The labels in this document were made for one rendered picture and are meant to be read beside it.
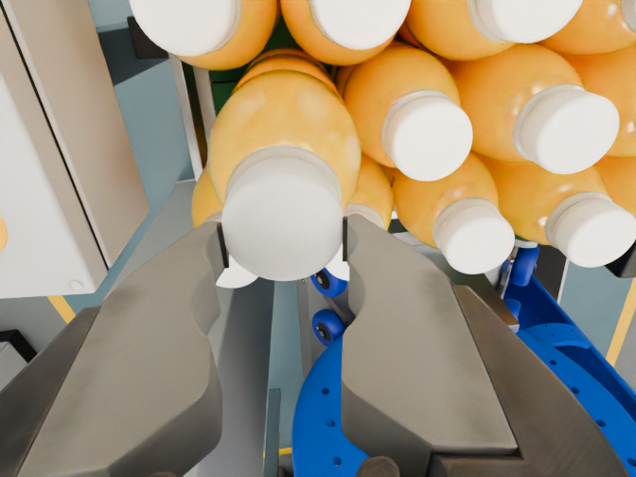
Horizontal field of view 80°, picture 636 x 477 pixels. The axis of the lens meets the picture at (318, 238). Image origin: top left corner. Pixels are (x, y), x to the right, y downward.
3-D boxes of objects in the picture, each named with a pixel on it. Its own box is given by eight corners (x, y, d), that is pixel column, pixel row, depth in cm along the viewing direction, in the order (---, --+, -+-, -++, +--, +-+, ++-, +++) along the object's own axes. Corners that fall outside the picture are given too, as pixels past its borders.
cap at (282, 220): (363, 200, 13) (373, 226, 12) (296, 274, 15) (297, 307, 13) (268, 132, 12) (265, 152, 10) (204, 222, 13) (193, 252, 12)
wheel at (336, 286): (335, 308, 38) (349, 299, 39) (334, 272, 36) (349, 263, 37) (306, 287, 41) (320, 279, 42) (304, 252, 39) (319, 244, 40)
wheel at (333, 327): (335, 359, 42) (348, 349, 43) (335, 329, 40) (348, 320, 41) (309, 336, 45) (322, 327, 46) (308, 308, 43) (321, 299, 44)
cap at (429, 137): (431, 77, 18) (443, 84, 16) (478, 132, 20) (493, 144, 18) (370, 138, 19) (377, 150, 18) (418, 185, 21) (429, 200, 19)
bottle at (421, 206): (442, 105, 37) (553, 185, 21) (425, 173, 41) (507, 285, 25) (370, 98, 36) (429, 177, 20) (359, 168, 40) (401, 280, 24)
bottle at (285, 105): (353, 86, 29) (430, 193, 13) (297, 159, 31) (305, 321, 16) (274, 21, 26) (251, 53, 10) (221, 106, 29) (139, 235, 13)
